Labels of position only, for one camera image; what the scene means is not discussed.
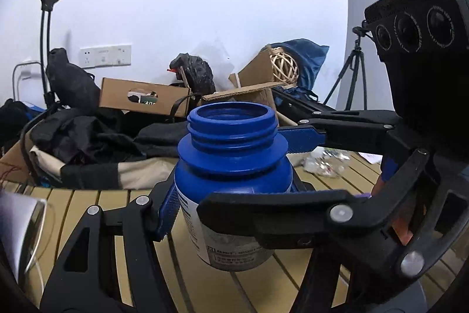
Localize black trolley handle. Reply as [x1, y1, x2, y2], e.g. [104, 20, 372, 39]
[39, 0, 59, 108]

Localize large cardboard box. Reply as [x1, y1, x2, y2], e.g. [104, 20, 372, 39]
[202, 45, 286, 112]

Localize silver laptop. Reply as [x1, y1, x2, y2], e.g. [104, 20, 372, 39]
[1, 191, 47, 284]

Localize black bag on trolley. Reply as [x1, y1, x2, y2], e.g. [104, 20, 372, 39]
[46, 48, 100, 113]

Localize black jacket pile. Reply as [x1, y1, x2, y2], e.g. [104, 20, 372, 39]
[21, 107, 190, 191]

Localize blue pill bottle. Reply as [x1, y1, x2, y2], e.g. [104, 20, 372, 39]
[174, 102, 293, 272]

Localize clear crumpled plastic bottle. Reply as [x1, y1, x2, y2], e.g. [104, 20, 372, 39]
[303, 147, 351, 178]

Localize woven rattan ball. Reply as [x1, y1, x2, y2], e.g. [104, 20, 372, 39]
[269, 48, 299, 86]

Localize beige fabric cover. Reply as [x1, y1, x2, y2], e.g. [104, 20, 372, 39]
[29, 146, 177, 190]

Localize white wall socket strip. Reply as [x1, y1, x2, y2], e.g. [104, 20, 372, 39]
[79, 45, 132, 68]

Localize black camera tripod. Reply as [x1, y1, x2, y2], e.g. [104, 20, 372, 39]
[323, 21, 374, 110]

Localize blue cloth bag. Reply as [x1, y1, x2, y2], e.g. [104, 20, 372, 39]
[271, 38, 329, 102]

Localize purple pill bottle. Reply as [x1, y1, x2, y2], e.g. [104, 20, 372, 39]
[355, 193, 372, 201]

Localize brown cardboard box with handle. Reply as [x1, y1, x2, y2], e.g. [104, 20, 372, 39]
[99, 78, 189, 118]

